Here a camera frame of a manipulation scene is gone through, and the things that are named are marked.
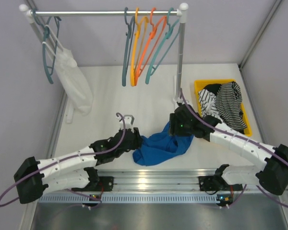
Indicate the silver clothes rack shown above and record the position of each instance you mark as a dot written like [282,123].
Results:
[180,13]

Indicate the teal hanger with garment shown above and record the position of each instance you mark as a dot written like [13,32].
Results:
[49,45]

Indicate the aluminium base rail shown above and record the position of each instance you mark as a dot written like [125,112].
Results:
[149,187]

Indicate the orange hanger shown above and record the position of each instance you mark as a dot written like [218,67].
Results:
[150,45]

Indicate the black garment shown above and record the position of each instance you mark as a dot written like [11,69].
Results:
[213,88]

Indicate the corner metal profile left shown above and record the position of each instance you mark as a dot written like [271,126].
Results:
[50,146]

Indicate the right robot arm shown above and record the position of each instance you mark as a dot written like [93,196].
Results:
[269,164]

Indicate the white garment on hanger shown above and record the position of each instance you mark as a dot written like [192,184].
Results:
[71,77]

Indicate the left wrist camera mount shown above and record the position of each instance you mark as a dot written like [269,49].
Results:
[126,121]

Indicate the corner metal profile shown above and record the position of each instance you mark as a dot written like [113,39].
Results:
[50,146]
[260,33]

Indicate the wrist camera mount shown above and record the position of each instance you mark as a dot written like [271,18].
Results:
[178,102]
[126,121]

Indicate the yellow hanger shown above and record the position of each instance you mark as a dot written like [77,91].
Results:
[139,35]

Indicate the dark blue-grey hanger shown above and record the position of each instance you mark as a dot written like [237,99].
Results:
[128,44]

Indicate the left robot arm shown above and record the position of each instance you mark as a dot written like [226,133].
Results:
[75,171]

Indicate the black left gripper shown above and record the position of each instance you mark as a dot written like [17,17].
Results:
[136,138]

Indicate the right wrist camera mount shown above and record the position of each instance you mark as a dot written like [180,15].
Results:
[178,102]

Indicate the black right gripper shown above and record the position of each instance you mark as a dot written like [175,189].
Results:
[174,129]

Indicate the yellow plastic bin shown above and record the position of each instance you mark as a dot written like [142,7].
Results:
[201,84]

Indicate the corner metal profile right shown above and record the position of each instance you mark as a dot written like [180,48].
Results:
[260,33]

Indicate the blue tank top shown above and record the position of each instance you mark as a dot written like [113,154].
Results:
[160,147]

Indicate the teal hanger right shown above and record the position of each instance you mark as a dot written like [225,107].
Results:
[153,67]

